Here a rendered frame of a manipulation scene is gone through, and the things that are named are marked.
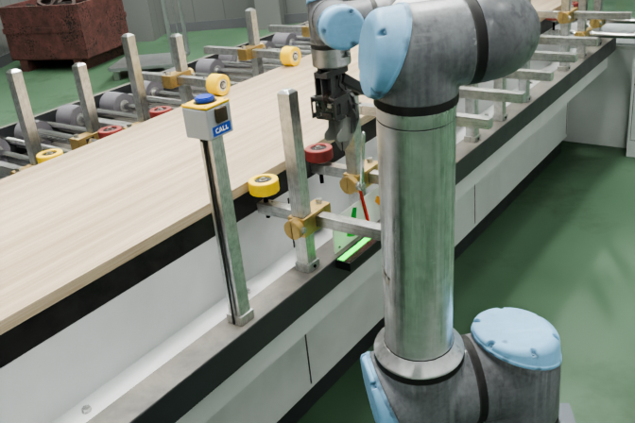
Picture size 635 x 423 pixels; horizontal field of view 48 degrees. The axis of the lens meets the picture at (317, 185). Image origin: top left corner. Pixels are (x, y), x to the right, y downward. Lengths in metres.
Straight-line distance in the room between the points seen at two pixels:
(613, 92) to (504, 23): 3.52
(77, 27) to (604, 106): 5.41
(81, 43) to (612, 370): 6.48
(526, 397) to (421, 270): 0.33
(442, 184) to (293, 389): 1.41
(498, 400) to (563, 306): 1.72
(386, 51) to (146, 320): 1.05
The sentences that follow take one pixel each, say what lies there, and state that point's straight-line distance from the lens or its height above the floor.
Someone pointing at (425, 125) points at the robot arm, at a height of 1.30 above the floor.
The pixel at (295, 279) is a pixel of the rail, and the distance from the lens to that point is 1.79.
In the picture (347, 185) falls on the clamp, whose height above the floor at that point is 0.85.
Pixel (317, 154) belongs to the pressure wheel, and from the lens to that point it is 2.00.
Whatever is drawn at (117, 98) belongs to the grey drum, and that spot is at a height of 0.84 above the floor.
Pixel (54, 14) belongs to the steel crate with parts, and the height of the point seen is 0.61.
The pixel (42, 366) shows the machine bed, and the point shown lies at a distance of 1.60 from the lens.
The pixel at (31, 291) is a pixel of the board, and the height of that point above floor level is 0.90.
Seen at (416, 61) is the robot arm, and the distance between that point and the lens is 0.90.
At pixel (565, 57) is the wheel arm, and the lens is 2.70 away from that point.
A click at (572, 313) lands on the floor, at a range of 2.92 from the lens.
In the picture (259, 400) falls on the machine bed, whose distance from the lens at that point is 2.18.
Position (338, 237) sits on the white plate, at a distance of 1.88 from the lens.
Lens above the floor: 1.60
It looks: 23 degrees down
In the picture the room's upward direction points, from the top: 6 degrees counter-clockwise
